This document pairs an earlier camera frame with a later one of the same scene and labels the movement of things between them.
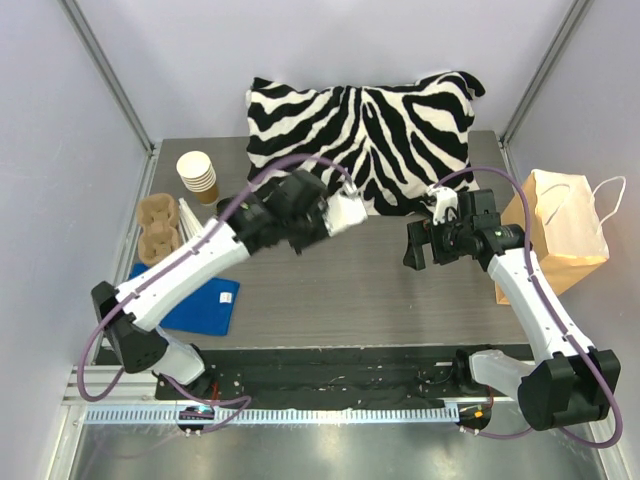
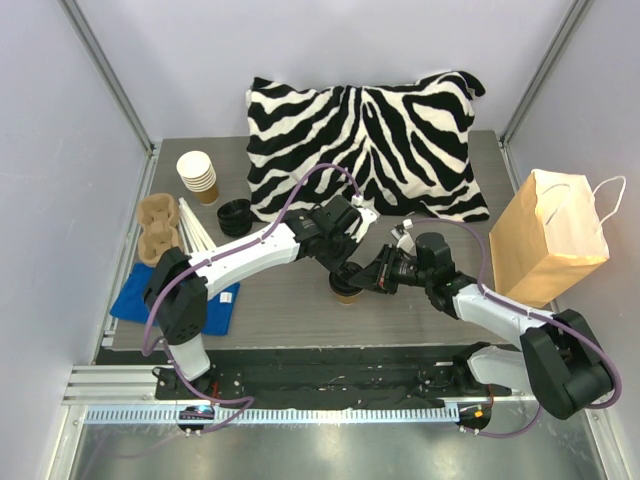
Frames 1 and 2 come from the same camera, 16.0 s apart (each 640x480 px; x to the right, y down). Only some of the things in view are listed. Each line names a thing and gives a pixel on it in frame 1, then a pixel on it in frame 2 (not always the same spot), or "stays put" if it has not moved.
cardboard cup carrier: [159, 237] stays put
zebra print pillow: [392, 143] stays put
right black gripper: [432, 242] -> [386, 270]
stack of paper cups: [199, 175] stays put
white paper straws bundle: [190, 225] stays put
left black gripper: [310, 220] -> [338, 258]
